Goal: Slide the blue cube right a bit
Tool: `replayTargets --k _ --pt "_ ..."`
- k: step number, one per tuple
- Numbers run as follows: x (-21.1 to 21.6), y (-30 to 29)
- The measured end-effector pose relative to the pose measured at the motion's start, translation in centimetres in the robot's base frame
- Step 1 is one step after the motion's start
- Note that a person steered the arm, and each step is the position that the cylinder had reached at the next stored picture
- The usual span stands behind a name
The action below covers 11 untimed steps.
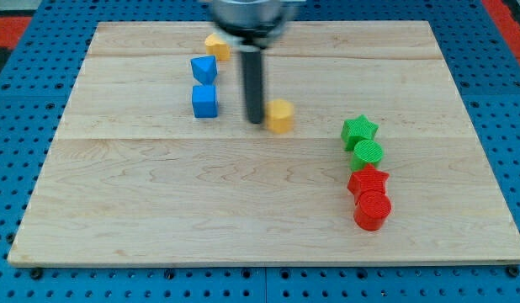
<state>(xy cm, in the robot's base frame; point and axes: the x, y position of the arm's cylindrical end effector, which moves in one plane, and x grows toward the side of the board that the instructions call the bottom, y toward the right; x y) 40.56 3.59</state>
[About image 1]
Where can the light wooden board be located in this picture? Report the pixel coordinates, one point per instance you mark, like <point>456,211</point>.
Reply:
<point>133,179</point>

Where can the green cylinder block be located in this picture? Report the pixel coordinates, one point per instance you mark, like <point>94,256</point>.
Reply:
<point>366,152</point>

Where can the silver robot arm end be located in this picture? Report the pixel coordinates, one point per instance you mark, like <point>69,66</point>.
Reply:
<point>252,23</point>

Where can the yellow heart block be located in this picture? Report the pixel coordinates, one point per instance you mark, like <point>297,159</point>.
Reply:
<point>215,46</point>

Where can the blue cube block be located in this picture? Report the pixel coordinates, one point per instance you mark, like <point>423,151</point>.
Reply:
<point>204,101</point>

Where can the red star block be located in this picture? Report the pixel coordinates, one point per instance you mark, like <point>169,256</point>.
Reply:
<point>369,178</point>

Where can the green star block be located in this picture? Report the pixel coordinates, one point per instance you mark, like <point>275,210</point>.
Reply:
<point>356,130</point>

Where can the blue triangular prism block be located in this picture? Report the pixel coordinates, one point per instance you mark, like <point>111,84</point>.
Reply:
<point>204,69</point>

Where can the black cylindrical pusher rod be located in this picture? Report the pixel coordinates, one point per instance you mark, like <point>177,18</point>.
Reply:
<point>253,83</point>

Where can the red cylinder block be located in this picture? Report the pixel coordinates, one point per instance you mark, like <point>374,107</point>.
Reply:
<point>372,209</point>

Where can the yellow cylinder block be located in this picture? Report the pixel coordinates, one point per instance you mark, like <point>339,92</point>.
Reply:
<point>279,116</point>

